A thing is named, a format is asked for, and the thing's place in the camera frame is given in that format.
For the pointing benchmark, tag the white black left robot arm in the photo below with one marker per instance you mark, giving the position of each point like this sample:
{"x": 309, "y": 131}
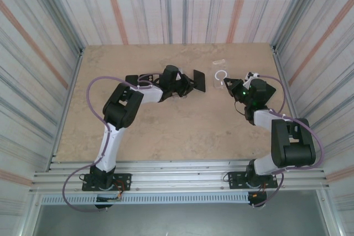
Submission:
{"x": 110, "y": 147}

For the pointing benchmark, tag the metal table edge rail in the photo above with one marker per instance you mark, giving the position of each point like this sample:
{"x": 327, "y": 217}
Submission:
{"x": 81, "y": 52}
{"x": 274, "y": 49}

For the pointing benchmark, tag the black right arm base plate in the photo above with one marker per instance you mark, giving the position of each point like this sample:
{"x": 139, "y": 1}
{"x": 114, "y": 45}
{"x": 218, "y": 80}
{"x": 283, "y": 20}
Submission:
{"x": 235, "y": 180}

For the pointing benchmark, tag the aluminium rail frame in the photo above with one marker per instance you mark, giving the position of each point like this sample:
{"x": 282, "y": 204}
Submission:
{"x": 177, "y": 176}

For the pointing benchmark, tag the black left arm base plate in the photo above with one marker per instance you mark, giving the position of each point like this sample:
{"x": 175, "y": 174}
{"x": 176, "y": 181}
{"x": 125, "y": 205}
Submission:
{"x": 124, "y": 182}

